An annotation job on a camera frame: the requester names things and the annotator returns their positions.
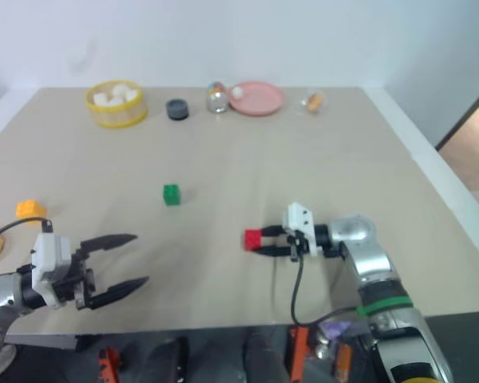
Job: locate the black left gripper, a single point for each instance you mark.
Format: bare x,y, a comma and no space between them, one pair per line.
80,279

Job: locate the pink plate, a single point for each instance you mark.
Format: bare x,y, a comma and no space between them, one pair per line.
259,101

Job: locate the clear ball with orange inside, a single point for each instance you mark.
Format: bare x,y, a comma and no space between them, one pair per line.
314,101

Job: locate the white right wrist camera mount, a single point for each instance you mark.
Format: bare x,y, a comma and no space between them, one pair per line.
303,223

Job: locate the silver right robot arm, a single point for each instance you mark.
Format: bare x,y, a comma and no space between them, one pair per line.
377,275

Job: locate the small white ball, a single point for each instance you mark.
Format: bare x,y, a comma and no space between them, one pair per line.
238,92

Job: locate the red cube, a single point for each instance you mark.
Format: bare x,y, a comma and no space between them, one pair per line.
252,240

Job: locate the green cube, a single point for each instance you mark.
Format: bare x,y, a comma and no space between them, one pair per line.
171,194

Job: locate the clear glass jar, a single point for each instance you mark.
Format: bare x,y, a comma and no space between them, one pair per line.
216,99

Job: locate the yellow round basket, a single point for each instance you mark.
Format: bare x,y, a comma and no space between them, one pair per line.
115,113

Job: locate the purple crumpled object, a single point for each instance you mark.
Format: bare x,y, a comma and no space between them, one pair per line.
334,329

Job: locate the orange clamp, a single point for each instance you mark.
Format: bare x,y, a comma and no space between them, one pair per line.
109,363
299,351

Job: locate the brown door panel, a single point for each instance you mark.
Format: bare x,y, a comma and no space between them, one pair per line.
469,135

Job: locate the dark grey round cap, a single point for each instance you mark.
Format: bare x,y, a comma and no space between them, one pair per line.
177,109

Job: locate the small orange box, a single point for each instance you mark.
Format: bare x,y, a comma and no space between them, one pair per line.
343,359

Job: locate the orange cube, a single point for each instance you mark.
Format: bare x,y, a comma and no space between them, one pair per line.
30,209

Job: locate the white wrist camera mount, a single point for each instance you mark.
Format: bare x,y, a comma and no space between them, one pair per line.
303,223
50,257

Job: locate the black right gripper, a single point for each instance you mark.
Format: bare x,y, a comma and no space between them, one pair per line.
297,242

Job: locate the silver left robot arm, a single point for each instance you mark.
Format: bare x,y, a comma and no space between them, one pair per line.
0,291

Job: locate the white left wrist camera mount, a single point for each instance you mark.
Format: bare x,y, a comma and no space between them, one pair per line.
50,257

